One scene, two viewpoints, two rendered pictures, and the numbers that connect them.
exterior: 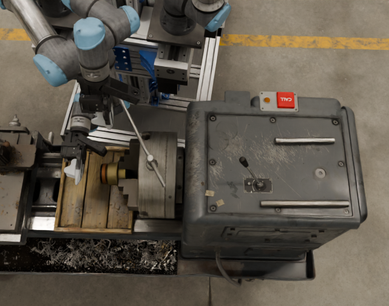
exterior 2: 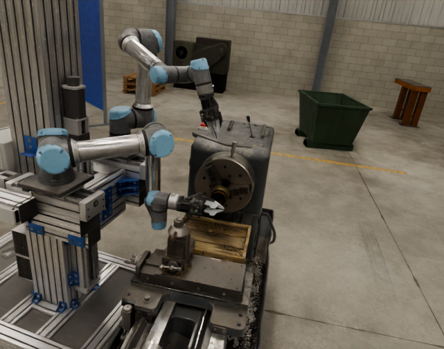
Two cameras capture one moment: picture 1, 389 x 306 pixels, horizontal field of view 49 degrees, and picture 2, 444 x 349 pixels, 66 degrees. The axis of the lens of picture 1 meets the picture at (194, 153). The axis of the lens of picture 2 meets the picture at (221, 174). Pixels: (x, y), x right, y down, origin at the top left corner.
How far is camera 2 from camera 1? 193 cm
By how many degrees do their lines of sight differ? 64
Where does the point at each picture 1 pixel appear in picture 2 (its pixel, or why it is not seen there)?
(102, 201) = (224, 237)
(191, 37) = not seen: hidden behind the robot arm
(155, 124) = (114, 293)
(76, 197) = (217, 248)
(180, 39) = not seen: hidden behind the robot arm
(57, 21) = (77, 181)
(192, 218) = (267, 153)
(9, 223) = (239, 266)
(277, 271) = (266, 225)
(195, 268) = (261, 255)
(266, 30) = not seen: hidden behind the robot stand
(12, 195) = (213, 262)
